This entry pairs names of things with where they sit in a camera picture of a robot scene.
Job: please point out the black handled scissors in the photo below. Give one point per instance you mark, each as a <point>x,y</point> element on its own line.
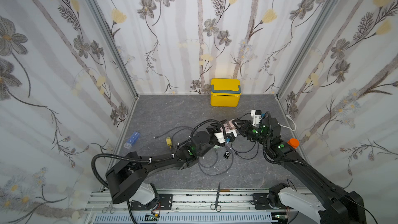
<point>215,206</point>

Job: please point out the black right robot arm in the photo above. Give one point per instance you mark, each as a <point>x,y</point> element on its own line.
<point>332,203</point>

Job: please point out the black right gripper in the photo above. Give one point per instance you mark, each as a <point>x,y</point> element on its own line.
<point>245,125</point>

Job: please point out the silver surgical scissors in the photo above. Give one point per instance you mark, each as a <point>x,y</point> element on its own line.
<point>109,209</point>

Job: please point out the pink power strip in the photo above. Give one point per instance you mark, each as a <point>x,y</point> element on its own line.
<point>229,126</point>

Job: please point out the black mp3 player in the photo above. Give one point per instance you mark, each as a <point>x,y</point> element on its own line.
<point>227,154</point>

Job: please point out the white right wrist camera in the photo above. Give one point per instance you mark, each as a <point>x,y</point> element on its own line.
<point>256,117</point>

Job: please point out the yellow storage box grey handle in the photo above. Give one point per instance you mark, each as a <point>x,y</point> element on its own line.
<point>225,92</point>

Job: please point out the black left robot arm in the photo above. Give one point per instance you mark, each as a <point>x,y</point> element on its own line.
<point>127,175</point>

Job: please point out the orange cylindrical bottle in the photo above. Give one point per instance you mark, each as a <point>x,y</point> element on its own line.
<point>295,143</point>

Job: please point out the yellow usb charger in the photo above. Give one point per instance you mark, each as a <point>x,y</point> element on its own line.
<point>169,142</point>

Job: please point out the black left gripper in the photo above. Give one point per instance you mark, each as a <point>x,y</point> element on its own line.
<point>215,126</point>

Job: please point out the white slotted cable duct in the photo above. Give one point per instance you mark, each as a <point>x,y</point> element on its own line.
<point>206,218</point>

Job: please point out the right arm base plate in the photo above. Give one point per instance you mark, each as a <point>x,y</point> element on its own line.
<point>265,201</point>

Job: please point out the blue transparent plastic case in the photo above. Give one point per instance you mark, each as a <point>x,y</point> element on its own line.
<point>132,140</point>

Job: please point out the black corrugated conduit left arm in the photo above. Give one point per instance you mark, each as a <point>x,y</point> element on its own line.
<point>103,162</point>

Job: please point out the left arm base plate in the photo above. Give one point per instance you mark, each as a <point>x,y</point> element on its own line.
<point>163,202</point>

